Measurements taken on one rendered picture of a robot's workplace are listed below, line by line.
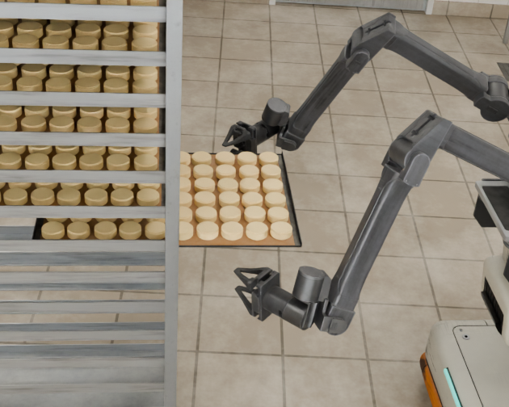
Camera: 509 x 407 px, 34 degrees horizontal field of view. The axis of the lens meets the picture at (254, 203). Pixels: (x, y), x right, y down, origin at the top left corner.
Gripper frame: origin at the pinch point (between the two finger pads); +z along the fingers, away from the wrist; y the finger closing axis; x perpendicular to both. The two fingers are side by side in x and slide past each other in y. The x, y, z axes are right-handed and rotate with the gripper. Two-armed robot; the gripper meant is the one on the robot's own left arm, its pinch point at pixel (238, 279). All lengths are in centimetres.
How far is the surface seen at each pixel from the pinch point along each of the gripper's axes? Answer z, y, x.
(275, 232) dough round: 0.0, -5.2, 13.0
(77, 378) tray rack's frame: 65, 72, -6
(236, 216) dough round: 10.4, -6.2, 11.5
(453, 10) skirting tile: 151, 111, 389
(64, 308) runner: 32.3, 8.9, -24.9
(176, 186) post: 10.3, -24.6, -6.2
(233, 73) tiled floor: 195, 98, 213
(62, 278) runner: 31.7, 0.0, -24.0
